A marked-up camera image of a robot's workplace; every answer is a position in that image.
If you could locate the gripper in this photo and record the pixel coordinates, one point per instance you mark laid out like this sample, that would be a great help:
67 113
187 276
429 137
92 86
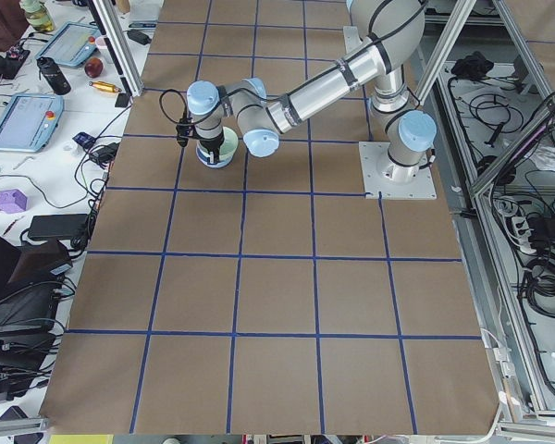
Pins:
211 146

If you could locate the green bowl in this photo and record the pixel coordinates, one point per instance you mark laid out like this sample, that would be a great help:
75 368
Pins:
231 140

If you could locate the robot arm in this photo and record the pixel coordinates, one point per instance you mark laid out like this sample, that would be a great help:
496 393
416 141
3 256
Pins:
390 31

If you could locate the blue bowl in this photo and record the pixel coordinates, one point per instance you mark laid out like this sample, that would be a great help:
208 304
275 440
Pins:
224 159

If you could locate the black phone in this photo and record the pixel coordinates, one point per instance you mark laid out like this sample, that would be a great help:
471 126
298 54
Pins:
122 100

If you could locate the black power adapter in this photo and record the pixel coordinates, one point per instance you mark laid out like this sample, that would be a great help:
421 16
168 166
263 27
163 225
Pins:
139 37

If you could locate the red apple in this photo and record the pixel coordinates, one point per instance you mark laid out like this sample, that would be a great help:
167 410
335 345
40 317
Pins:
93 67

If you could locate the brown paper table cover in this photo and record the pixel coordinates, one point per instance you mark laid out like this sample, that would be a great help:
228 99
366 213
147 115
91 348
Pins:
268 296

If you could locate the far teach pendant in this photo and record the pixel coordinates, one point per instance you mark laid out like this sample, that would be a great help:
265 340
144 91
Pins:
71 45

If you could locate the teach pendant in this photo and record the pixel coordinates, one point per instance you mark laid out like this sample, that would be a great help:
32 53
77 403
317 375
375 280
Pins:
29 121
71 45

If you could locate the black water bottle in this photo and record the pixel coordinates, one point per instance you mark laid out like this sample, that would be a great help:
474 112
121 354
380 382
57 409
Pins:
52 73

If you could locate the near teach pendant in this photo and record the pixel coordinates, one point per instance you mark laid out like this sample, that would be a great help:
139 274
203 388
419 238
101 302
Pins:
29 121

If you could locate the purple box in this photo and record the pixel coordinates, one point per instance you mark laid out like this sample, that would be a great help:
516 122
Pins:
13 201

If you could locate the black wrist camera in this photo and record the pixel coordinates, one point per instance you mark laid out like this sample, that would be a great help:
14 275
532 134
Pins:
184 130

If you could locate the aluminium frame post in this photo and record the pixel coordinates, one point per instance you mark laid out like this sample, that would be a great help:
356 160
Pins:
106 19

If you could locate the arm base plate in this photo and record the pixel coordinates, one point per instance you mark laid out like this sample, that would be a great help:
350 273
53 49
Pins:
384 179

